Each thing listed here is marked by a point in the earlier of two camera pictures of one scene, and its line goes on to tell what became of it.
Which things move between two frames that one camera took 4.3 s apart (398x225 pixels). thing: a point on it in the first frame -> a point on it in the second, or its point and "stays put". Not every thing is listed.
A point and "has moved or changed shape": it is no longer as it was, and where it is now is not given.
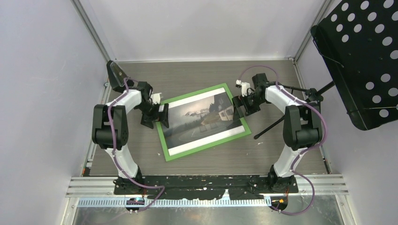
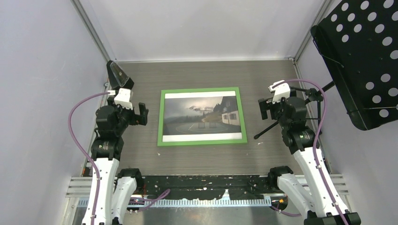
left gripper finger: [146, 123] -> [141, 119]
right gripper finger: [253, 108] -> [276, 110]
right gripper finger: [240, 107] -> [263, 103]
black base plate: [240, 187] stays put
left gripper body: [149, 110] -> [126, 116]
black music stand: [358, 39] stays put
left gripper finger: [163, 116] -> [143, 112]
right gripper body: [249, 100] -> [283, 121]
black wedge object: [117, 75] stays put
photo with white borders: [201, 119] has moved or changed shape
